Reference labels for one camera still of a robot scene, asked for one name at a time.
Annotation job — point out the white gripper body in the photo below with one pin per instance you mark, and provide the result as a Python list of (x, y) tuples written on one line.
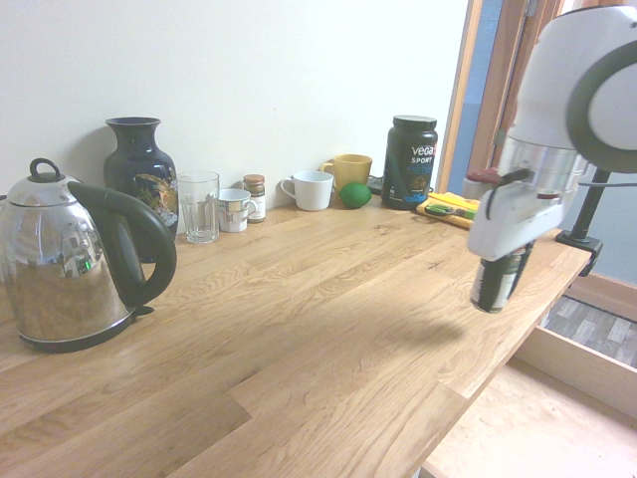
[(517, 221)]

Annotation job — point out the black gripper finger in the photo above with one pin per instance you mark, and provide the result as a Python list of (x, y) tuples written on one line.
[(523, 266)]

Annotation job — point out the green seasoning jar copper lid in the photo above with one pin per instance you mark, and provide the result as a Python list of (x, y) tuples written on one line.
[(485, 291)]

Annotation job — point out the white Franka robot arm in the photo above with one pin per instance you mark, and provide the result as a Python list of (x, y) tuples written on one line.
[(562, 89)]

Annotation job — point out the open light wooden drawer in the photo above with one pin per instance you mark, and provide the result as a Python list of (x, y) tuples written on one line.
[(537, 423)]

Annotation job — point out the small brown-lid spice jar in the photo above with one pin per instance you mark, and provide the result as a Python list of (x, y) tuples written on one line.
[(255, 199)]

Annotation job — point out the yellow dish cloth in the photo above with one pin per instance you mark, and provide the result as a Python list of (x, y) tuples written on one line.
[(460, 221)]

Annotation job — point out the black protein powder tub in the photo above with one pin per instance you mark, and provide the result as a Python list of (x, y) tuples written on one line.
[(410, 169)]

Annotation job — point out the green lime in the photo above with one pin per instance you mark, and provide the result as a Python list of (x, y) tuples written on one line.
[(354, 194)]

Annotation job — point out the yellow ceramic mug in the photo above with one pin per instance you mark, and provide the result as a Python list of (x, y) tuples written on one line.
[(353, 169)]

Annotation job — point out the white ceramic mug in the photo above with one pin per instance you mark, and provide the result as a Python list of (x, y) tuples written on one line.
[(312, 191)]

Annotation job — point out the small patterned white cup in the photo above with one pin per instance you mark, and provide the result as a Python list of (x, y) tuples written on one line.
[(231, 211)]

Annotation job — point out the clear drinking glass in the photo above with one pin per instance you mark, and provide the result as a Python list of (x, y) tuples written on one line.
[(199, 209)]

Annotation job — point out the dark blue floral vase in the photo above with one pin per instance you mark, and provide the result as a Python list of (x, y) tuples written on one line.
[(139, 164)]

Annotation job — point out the stainless steel electric kettle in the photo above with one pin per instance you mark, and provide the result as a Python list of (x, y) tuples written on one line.
[(60, 279)]

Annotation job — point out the red white wrist camera mount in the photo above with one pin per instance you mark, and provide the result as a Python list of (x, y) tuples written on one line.
[(484, 175)]

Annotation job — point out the black camera stand with clamp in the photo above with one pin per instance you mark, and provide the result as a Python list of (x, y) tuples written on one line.
[(587, 214)]

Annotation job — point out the wooden door frame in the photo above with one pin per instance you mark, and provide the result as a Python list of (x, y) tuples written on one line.
[(483, 99)]

